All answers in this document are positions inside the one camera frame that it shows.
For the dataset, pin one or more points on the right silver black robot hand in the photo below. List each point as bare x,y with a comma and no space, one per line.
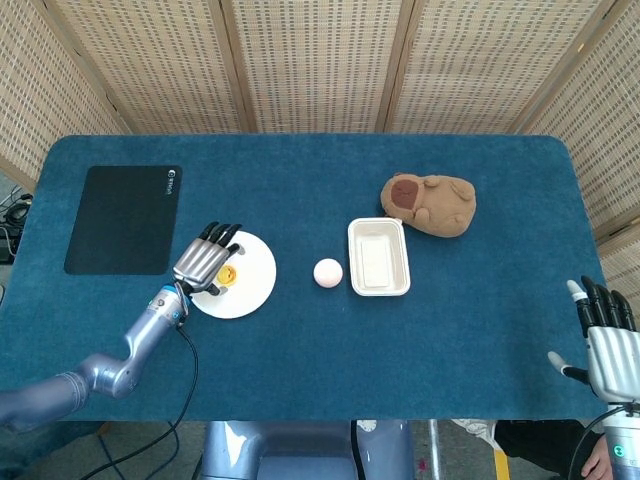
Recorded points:
612,360

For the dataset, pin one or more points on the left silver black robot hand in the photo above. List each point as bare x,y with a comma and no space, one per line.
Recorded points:
200,260

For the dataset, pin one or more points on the little yellow chick toy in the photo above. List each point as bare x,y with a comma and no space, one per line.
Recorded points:
227,275

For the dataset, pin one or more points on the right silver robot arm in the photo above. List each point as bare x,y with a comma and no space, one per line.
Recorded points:
622,445

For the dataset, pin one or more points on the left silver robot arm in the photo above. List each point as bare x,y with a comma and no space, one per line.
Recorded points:
150,325

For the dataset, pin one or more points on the white round plate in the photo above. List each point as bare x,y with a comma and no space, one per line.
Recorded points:
255,280

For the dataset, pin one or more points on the brown capybara plush toy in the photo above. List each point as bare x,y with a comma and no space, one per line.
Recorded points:
440,210

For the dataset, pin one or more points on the black mouse pad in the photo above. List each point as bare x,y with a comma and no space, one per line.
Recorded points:
122,220

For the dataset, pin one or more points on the person in black clothing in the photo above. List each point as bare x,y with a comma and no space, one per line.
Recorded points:
540,445

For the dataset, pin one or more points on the pale pink ball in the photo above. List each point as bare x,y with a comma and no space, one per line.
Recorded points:
328,273

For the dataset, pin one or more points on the white plastic food container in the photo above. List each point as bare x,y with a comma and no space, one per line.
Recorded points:
379,257

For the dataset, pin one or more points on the woven folding screen panel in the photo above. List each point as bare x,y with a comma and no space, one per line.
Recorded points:
165,65
40,100
600,125
475,65
320,65

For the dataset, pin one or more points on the silver blue robot torso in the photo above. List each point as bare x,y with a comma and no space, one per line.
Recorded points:
300,450

